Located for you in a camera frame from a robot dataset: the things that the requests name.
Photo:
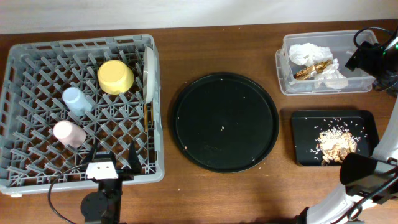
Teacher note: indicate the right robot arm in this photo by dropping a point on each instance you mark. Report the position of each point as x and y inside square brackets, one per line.
[365, 181]

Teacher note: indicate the yellow bowl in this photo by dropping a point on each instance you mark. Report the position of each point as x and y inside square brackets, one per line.
[115, 77]

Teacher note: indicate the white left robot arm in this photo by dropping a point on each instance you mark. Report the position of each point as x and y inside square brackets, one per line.
[104, 205]

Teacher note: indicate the clear plastic bin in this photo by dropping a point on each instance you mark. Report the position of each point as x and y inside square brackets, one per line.
[342, 47]

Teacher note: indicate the white napkin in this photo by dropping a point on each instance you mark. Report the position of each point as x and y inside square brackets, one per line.
[309, 54]
[331, 77]

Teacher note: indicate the black rectangular tray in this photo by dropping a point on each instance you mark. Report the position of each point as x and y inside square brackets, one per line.
[308, 124]

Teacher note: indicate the light blue plastic cup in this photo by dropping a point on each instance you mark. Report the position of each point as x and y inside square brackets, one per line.
[76, 102]

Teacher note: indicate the pink plastic cup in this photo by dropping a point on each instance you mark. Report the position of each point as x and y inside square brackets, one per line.
[69, 134]

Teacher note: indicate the gold coffee sachet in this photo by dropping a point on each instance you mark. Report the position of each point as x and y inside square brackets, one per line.
[312, 70]

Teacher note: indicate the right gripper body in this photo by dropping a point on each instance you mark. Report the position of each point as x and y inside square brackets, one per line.
[359, 58]

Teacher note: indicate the food scraps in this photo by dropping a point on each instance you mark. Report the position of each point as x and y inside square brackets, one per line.
[335, 138]

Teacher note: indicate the wooden chopstick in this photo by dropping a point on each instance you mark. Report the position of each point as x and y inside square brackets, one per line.
[145, 118]
[152, 114]

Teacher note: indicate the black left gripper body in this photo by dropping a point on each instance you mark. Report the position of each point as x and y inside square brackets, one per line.
[123, 177]

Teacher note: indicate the round black tray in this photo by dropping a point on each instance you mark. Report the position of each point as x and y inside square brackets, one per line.
[225, 122]

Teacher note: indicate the grey dishwasher rack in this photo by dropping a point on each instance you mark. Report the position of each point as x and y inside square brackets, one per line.
[33, 160]

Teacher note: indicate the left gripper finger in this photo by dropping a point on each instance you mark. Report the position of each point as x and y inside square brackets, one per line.
[89, 157]
[133, 159]

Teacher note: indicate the white plate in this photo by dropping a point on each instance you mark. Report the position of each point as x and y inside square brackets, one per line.
[149, 71]

